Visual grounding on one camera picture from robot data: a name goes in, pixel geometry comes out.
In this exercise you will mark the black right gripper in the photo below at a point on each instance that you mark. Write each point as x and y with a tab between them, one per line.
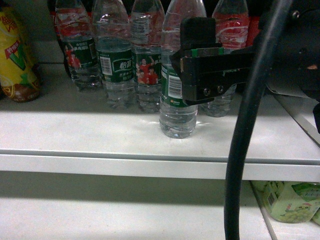
206	72

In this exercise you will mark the green label water bottle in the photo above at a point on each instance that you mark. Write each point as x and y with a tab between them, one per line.
177	120

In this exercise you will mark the water bottle with text label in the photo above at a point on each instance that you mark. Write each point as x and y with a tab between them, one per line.
231	30

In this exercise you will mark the water bottle with athletes front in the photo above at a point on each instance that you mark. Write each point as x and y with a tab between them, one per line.
146	22

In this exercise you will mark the water bottle with barcode label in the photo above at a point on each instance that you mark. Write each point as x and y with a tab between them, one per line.
110	25

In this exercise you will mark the water bottle far left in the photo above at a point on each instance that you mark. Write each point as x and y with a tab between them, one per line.
75	29

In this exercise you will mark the white metal shelf board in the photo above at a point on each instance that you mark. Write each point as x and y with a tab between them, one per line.
71	132

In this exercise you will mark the green grape drink bottle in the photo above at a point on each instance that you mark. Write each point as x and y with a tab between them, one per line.
291	202

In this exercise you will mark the yellow lemon tea bottle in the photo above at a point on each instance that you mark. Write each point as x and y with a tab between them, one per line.
19	70

